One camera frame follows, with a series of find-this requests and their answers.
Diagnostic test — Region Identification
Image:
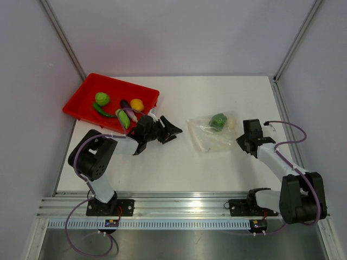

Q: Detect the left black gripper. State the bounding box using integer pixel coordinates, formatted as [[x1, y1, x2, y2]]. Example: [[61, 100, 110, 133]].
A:
[[144, 116, 182, 144]]

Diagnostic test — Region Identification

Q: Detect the clear zip top bag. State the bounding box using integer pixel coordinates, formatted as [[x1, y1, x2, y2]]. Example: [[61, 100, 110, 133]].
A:
[[187, 111, 239, 153]]

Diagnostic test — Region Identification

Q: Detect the dark green fake pepper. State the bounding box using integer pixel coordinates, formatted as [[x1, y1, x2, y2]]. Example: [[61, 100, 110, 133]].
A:
[[209, 113, 227, 132]]

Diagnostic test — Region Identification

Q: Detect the yellow fake lemon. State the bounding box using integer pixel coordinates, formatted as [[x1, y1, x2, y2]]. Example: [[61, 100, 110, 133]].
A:
[[130, 99, 144, 112]]

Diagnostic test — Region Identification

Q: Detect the light green fake lime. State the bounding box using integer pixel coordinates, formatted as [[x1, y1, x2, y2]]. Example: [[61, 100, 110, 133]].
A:
[[115, 109, 130, 129]]

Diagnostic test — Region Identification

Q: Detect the purple fake eggplant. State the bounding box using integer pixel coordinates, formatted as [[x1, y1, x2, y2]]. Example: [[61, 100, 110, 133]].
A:
[[120, 100, 138, 122]]

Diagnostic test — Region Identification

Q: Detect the light green fake guava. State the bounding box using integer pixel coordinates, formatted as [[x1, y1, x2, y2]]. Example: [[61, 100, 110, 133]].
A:
[[95, 92, 110, 106]]

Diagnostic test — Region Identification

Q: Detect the dark green fake cucumber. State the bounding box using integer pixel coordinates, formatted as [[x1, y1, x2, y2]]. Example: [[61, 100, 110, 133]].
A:
[[92, 102, 117, 118]]

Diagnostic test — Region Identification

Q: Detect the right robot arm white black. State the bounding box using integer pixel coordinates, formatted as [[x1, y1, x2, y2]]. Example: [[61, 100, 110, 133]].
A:
[[236, 119, 327, 226]]

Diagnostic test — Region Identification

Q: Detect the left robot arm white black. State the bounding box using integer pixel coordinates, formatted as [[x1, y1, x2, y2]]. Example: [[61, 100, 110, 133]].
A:
[[68, 115, 183, 217]]

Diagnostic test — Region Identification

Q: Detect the red plastic tray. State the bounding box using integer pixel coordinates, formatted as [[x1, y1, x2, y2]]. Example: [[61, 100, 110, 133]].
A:
[[62, 73, 159, 133]]

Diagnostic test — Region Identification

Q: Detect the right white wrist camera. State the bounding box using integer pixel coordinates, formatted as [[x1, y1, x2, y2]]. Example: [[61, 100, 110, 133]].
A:
[[264, 121, 276, 133]]

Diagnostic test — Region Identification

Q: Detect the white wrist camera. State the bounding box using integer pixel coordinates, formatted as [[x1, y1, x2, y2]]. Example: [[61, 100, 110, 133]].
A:
[[264, 121, 276, 133], [148, 108, 158, 121]]

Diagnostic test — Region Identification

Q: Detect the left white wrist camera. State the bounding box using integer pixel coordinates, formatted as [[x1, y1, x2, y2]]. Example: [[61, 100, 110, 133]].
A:
[[148, 108, 158, 121]]

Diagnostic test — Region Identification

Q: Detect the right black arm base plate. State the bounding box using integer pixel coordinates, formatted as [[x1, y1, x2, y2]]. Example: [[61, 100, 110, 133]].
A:
[[227, 199, 279, 217]]

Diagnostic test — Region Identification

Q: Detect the aluminium mounting rail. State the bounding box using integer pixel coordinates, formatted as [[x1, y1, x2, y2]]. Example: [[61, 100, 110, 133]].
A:
[[37, 191, 331, 219]]

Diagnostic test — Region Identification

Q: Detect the white slotted cable duct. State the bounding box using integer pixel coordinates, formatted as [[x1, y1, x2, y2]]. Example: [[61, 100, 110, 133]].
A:
[[48, 218, 250, 230]]

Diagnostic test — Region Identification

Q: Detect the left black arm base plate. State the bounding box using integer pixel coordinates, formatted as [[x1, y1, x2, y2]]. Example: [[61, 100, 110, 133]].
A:
[[86, 199, 135, 217]]

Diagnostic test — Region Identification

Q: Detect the right aluminium corner post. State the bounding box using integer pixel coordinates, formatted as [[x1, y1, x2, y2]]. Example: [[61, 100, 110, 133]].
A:
[[273, 0, 324, 83]]

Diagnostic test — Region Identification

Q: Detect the aluminium corner post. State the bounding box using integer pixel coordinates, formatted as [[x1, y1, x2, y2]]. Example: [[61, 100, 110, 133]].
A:
[[273, 0, 324, 83], [38, 0, 87, 81]]

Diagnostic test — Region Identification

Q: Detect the left aluminium corner post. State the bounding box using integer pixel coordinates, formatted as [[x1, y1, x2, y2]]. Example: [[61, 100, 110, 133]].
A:
[[38, 0, 87, 81]]

